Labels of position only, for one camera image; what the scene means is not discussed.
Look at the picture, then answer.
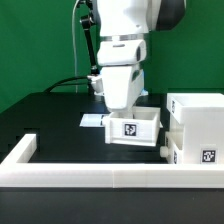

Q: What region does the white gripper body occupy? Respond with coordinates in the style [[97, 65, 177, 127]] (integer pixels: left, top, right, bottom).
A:
[[97, 39, 147, 112]]

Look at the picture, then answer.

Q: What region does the white drawer tray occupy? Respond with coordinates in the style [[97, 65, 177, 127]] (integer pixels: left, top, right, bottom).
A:
[[160, 132, 183, 164], [102, 106, 160, 146]]

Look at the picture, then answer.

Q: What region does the white drawer cabinet box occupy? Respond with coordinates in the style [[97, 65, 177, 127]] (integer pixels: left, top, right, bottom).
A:
[[167, 93, 224, 165]]

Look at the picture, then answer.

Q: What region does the white front drawer tray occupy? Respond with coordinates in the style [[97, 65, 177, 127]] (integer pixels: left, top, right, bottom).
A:
[[160, 132, 183, 164]]

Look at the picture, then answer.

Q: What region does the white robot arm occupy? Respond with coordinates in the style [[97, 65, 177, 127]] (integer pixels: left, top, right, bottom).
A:
[[92, 0, 186, 112]]

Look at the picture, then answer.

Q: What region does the white marker sheet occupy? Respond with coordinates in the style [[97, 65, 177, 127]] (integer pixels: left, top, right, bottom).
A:
[[80, 114, 107, 127]]

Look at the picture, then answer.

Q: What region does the black cable bundle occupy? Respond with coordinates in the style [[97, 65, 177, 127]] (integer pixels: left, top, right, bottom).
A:
[[43, 75, 100, 94]]

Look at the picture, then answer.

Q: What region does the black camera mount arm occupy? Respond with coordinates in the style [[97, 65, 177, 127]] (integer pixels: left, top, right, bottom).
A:
[[79, 0, 99, 76]]

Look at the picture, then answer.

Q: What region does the white thin cable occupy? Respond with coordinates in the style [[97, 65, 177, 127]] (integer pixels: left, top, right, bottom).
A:
[[71, 0, 82, 94]]

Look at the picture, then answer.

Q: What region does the white U-shaped fence frame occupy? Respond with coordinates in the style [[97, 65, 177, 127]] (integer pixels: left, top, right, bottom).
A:
[[0, 134, 224, 188]]

